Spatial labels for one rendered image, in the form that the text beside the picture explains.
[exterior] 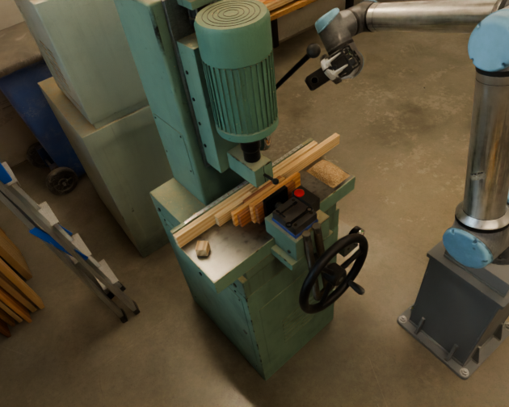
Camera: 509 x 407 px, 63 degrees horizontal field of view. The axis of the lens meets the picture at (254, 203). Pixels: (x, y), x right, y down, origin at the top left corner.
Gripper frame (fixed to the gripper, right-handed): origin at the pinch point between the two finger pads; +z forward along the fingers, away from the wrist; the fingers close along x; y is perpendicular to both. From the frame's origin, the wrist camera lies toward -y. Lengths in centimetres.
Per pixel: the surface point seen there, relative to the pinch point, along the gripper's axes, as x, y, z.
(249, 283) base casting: 42, -51, 10
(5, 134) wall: -100, -230, -100
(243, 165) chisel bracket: 9.7, -34.0, 3.8
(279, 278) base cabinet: 48, -49, -3
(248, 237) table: 29, -43, 8
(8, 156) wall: -89, -243, -103
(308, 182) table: 26.0, -26.3, -15.8
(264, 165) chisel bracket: 13.1, -28.4, 3.3
